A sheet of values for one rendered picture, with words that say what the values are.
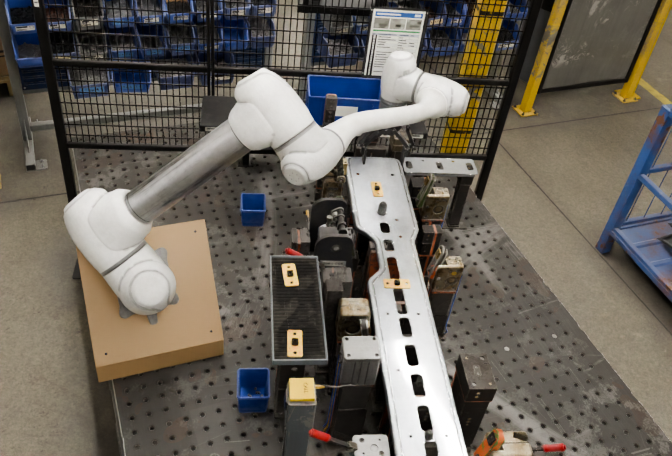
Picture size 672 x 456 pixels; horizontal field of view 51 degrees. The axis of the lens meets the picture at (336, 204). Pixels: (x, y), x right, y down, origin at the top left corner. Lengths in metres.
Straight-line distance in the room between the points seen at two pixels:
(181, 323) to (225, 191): 0.84
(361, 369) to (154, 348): 0.70
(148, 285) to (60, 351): 1.42
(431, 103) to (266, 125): 0.59
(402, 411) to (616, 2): 3.80
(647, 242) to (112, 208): 2.96
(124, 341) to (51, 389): 1.01
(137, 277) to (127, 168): 1.17
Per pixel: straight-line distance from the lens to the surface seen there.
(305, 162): 1.78
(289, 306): 1.91
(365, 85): 2.90
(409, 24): 2.84
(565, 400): 2.51
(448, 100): 2.20
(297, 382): 1.76
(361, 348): 1.90
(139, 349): 2.29
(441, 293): 2.36
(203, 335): 2.31
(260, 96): 1.78
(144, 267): 2.00
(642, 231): 4.22
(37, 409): 3.21
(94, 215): 2.01
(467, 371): 2.03
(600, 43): 5.33
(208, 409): 2.26
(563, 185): 4.62
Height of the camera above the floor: 2.59
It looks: 40 degrees down
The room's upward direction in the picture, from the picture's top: 8 degrees clockwise
